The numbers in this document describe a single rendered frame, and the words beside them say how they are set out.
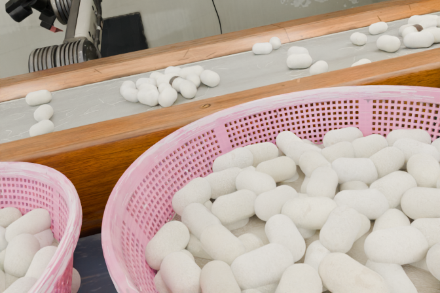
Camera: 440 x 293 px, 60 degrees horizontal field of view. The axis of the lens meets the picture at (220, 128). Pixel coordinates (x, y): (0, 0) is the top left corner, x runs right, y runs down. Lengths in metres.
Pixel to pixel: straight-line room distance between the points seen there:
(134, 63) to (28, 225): 0.45
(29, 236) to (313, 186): 0.19
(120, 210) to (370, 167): 0.16
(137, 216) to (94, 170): 0.12
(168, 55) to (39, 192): 0.44
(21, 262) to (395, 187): 0.23
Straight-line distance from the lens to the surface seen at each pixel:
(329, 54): 0.60
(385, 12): 0.82
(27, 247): 0.27
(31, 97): 0.64
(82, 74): 0.71
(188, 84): 0.47
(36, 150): 0.36
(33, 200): 0.32
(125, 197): 0.24
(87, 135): 0.36
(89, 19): 1.01
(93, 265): 0.35
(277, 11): 2.76
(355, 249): 0.23
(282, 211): 0.24
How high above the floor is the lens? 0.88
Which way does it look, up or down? 22 degrees down
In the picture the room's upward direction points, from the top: 10 degrees counter-clockwise
